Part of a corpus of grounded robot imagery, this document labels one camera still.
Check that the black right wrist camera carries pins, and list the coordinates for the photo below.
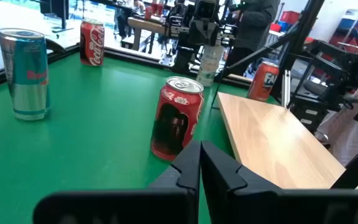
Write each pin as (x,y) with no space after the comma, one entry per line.
(205,9)

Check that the black monitor stand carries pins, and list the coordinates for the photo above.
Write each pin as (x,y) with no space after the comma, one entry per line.
(63,12)

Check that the red Coca-Cola can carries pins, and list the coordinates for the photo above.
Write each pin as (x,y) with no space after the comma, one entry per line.
(179,109)
(93,43)

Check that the wooden workbench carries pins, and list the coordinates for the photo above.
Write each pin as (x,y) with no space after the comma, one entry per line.
(145,25)

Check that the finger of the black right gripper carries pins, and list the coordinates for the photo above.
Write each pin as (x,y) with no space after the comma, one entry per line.
(197,33)
(211,33)

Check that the red storage bin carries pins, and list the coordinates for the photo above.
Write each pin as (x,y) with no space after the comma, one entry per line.
(289,17)

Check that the clear plastic bottle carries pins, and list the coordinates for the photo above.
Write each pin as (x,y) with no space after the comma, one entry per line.
(209,65)

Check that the blue storage bin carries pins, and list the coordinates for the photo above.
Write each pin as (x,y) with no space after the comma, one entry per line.
(283,26)

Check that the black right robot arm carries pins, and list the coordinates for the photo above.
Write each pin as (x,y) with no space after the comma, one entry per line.
(182,59)

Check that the black equipment rig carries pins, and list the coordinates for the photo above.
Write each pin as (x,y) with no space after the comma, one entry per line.
(331,59)

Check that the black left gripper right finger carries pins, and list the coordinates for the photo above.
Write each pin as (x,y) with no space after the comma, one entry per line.
(235,199)

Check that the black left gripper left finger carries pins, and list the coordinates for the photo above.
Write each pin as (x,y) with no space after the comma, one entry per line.
(172,199)

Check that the person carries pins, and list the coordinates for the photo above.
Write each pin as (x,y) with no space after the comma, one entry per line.
(253,28)

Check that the red Fanta can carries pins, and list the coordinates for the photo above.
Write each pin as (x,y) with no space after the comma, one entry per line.
(261,84)

